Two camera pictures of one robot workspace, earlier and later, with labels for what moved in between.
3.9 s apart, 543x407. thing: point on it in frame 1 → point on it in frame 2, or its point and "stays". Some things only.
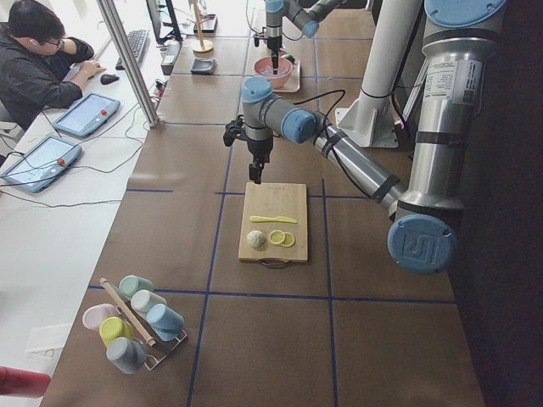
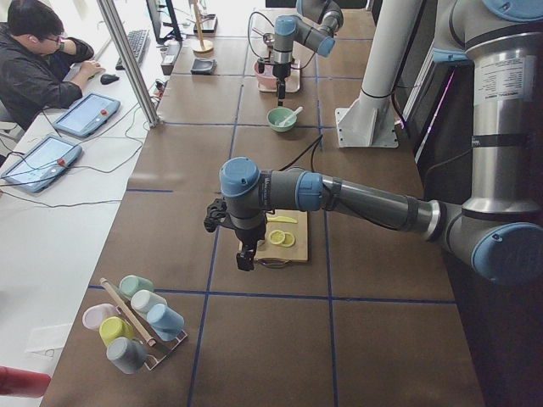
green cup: [130, 284] stays
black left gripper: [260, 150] → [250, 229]
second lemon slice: [288, 240] stays
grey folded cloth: [204, 66] stays
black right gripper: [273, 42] → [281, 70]
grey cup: [125, 354] stays
